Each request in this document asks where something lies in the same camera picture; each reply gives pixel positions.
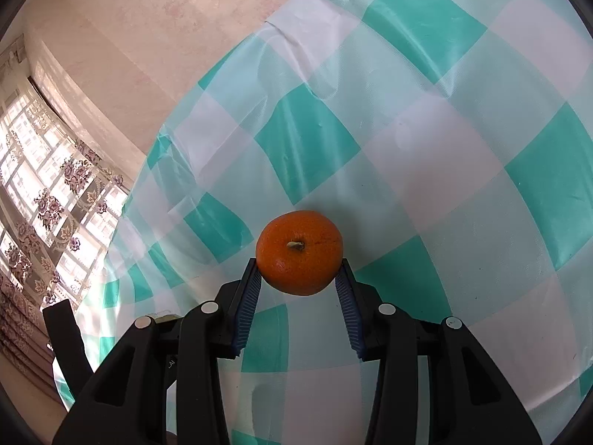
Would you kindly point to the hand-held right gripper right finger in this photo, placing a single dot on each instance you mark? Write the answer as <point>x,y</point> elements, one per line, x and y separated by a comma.
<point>350,313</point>

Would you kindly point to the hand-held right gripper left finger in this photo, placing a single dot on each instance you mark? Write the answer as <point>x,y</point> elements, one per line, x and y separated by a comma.
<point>245,308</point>

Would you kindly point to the orange tangerine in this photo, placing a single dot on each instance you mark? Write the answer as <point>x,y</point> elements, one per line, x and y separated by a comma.
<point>299,252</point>

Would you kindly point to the brown pleated curtain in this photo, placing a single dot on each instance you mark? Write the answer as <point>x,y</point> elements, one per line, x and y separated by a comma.
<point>21,338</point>

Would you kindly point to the sheer floral lace curtain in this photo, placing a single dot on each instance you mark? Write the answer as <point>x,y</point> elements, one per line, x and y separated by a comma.
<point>51,204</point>

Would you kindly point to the window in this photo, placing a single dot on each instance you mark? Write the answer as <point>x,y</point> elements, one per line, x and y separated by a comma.
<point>28,148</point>

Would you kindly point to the teal white checkered tablecloth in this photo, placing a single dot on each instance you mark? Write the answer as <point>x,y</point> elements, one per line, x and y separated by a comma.
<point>417,125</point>

